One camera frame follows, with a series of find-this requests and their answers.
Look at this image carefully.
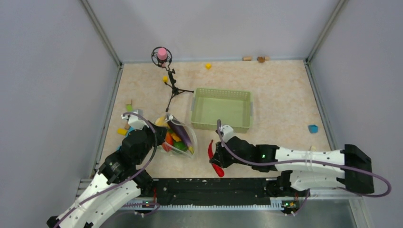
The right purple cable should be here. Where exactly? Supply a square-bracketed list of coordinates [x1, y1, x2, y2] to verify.
[216, 119, 392, 198]

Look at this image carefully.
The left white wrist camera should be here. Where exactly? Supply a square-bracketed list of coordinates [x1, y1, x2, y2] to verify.
[121, 109, 149, 130]

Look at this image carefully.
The red orange toy pepper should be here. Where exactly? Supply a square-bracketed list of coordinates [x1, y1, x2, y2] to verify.
[162, 133, 173, 152]

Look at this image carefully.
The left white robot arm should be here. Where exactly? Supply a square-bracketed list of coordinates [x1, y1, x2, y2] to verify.
[46, 125, 168, 228]

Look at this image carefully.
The purple toy eggplant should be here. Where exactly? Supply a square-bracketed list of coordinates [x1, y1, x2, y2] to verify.
[167, 119, 194, 155]

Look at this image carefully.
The blue cylinder toy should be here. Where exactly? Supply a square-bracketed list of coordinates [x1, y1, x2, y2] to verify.
[120, 109, 147, 150]

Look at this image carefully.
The clear zip top bag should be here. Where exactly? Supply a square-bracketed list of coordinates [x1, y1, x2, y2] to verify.
[154, 113, 198, 159]

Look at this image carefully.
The orange toy ginger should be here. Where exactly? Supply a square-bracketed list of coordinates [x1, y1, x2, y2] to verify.
[170, 133, 182, 142]

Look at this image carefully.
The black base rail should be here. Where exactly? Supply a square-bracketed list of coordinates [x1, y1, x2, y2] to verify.
[135, 178, 300, 209]

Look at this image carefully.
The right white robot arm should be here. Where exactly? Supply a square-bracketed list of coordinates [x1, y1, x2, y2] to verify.
[210, 136, 374, 196]

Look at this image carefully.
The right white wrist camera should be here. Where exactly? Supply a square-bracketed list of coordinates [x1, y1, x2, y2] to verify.
[218, 125, 236, 143]

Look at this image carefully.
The pink microphone on tripod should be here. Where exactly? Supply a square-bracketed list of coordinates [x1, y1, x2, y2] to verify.
[151, 47, 194, 112]

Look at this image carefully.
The light green plastic basket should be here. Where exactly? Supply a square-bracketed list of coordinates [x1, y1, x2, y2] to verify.
[190, 87, 253, 133]

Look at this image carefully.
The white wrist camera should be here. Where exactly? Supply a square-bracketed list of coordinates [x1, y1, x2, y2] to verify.
[218, 125, 236, 143]
[121, 109, 149, 130]

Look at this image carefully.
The purple cable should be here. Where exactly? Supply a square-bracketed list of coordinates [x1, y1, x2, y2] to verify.
[216, 119, 392, 198]
[53, 112, 158, 228]

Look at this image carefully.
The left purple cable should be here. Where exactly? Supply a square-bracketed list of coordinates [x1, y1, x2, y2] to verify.
[53, 112, 158, 228]

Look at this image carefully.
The green toy bell pepper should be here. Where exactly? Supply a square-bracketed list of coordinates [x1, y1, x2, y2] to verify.
[173, 141, 188, 152]

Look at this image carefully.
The yellow toy lemon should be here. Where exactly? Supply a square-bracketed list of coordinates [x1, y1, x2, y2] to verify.
[154, 116, 168, 127]

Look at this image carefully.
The red toy chili pepper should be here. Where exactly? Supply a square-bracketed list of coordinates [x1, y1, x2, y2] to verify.
[208, 140, 225, 178]

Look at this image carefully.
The yellow wooden block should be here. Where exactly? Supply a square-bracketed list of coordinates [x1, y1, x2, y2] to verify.
[116, 128, 128, 135]

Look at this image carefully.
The green wooden block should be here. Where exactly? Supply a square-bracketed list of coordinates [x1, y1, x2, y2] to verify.
[125, 104, 133, 112]

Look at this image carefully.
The blue toy block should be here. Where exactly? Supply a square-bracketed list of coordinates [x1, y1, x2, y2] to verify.
[308, 124, 319, 134]

